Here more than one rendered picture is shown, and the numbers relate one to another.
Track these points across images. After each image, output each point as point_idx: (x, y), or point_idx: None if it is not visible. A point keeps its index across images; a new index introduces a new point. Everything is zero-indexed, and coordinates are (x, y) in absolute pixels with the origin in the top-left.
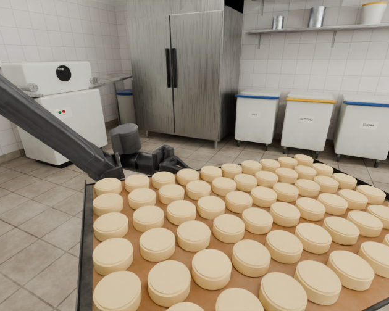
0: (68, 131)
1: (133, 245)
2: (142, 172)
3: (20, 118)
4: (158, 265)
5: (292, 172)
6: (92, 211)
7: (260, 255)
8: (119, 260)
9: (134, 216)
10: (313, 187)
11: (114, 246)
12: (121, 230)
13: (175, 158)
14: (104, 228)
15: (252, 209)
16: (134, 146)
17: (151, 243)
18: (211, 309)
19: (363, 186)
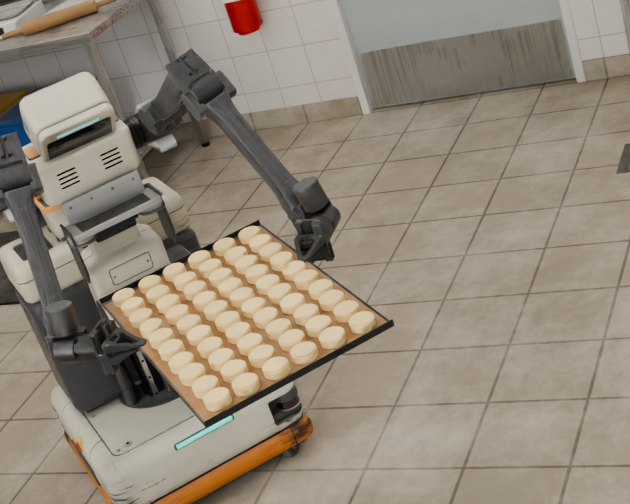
0: (266, 170)
1: None
2: None
3: (241, 151)
4: (163, 285)
5: (304, 314)
6: None
7: (173, 314)
8: (165, 273)
9: (205, 261)
10: (271, 329)
11: (175, 267)
12: (193, 264)
13: (314, 238)
14: (190, 257)
15: (223, 302)
16: (305, 206)
17: (179, 277)
18: None
19: (283, 360)
